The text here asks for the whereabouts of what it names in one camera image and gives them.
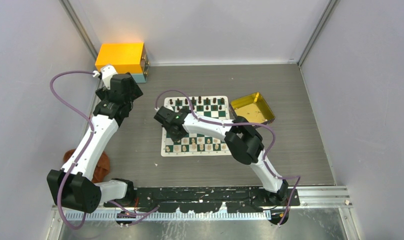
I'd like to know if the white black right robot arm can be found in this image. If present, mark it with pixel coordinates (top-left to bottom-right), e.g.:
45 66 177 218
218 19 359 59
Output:
154 106 289 206

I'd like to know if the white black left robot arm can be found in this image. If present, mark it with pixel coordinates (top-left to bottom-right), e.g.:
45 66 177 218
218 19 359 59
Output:
46 73 143 214

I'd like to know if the brown cloth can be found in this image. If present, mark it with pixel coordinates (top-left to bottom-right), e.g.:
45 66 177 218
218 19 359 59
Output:
63 148 111 184

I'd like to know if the gold tin box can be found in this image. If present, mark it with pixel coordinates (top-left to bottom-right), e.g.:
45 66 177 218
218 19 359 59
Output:
229 92 276 125

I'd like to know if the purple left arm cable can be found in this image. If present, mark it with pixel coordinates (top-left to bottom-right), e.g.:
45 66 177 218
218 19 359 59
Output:
49 70 160 230

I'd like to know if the green white chess board mat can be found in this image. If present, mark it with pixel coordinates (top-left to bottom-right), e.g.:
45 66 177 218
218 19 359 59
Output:
160 96 231 157

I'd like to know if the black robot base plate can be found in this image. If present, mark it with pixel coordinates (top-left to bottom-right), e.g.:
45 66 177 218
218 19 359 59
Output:
116 186 300 214

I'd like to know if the light blue box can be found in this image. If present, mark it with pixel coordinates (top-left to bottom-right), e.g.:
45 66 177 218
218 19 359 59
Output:
116 70 147 84

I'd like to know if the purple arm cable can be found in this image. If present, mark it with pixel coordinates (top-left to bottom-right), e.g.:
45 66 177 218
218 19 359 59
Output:
49 70 160 230
154 89 302 227

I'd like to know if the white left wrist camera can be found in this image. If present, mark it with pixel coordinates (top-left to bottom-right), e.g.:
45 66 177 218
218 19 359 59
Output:
92 64 118 90

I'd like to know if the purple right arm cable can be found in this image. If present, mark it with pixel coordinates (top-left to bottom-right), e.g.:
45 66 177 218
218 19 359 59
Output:
154 89 302 227

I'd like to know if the yellow box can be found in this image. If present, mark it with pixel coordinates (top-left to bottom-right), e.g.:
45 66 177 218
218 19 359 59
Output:
94 42 149 74

